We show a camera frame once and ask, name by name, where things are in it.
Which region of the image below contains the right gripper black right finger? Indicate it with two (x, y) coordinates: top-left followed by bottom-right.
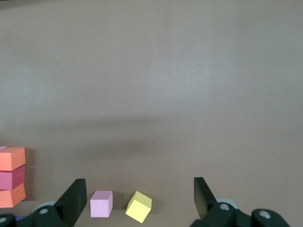
(189, 176), (291, 227)

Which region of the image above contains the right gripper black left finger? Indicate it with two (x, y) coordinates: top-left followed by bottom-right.
(0, 178), (88, 227)

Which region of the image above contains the orange foam cube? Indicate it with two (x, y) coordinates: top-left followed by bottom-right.
(0, 147), (26, 172)
(0, 182), (27, 209)

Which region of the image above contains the red foam cube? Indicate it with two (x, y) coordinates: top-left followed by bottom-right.
(0, 165), (26, 191)

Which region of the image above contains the pink foam cube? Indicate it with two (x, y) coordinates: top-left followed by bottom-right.
(89, 190), (113, 218)

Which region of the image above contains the yellow foam cube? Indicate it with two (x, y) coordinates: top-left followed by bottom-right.
(125, 190), (153, 224)

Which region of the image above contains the table cover sheet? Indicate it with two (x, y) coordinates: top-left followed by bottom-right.
(0, 0), (303, 227)

